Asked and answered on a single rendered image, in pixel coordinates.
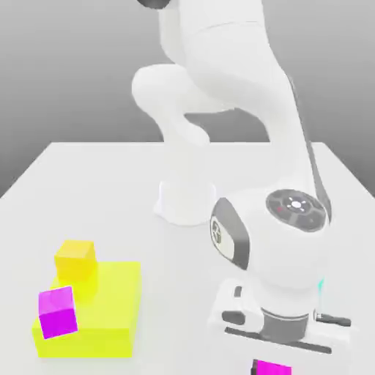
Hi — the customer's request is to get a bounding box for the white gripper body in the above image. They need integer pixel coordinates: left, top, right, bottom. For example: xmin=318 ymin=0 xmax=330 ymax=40
xmin=206 ymin=317 xmax=353 ymax=368

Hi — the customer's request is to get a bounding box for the small magenta cube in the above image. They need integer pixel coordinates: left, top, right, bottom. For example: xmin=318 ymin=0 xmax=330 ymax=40
xmin=37 ymin=286 xmax=79 ymax=341
xmin=251 ymin=359 xmax=293 ymax=375

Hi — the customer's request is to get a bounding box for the small yellow cube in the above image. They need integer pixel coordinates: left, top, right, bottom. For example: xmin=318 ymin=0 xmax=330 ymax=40
xmin=53 ymin=239 xmax=98 ymax=281

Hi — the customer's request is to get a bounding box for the large yellow box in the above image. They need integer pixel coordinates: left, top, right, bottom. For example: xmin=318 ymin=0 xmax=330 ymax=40
xmin=31 ymin=260 xmax=142 ymax=359

